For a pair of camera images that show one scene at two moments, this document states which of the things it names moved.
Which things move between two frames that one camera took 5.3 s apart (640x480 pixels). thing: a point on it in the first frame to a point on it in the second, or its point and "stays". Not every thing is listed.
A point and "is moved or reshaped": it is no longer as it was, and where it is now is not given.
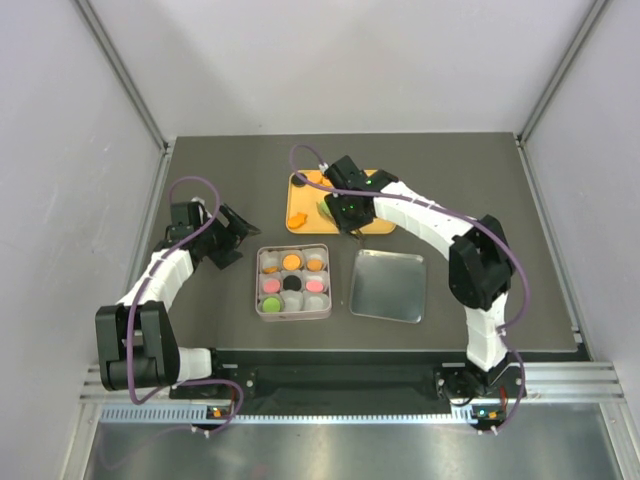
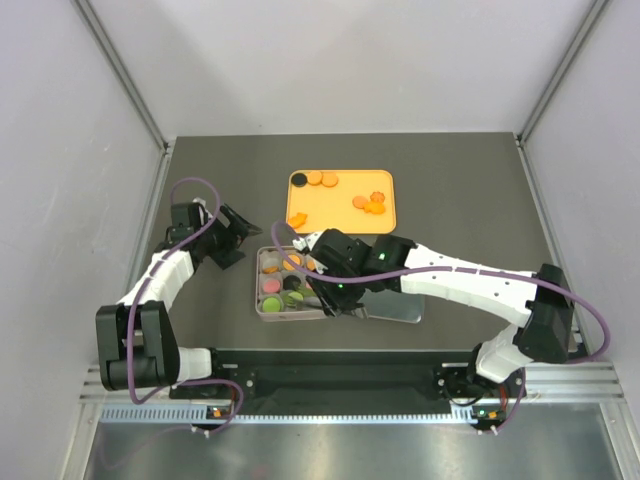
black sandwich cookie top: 296,181 stays
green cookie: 271,304 stays
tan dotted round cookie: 291,262 stays
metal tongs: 350,237 is moved or reshaped
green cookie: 324,209 to 296,295
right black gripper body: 345,215 to 341,295
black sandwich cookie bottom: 292,282 stays
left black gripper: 227,253 stays
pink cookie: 271,286 stays
